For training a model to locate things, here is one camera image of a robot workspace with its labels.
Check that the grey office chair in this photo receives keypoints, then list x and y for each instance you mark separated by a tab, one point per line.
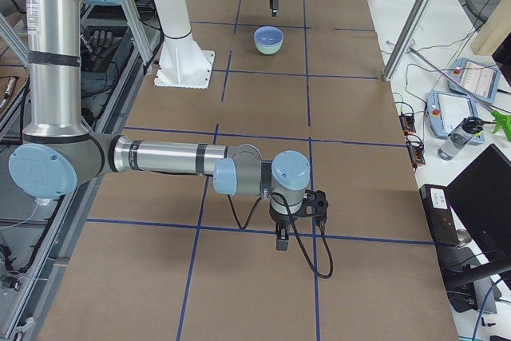
481	9

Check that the teach pendant tablet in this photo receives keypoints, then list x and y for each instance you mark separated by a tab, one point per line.
476	77
445	111

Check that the chrome stand with green clip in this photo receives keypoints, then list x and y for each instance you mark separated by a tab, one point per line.
501	120

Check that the clear water bottle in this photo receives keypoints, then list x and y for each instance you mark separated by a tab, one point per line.
462	134

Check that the black box device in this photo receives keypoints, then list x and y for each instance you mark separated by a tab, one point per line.
438	215

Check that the brown paper table cover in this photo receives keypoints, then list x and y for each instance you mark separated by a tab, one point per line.
167	258

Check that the orange black connector module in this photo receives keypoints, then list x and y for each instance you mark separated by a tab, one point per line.
407	123
415	147

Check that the aluminium frame post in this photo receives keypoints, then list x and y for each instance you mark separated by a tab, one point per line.
418	9

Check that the green ceramic bowl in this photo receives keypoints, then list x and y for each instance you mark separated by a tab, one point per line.
268	50

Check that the blue ceramic bowl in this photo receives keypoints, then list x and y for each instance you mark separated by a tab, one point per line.
268	36

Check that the black monitor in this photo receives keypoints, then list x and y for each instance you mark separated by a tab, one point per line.
480	196

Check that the wooden board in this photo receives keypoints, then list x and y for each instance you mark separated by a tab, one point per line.
495	30

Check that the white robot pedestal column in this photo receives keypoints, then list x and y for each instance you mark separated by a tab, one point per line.
182	63

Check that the near teach pendant tablet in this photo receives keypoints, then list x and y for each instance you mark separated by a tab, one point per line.
445	111

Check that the far teach pendant tablet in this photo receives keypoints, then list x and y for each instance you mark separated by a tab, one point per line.
476	77

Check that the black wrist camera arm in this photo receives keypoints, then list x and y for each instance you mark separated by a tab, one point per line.
315	206

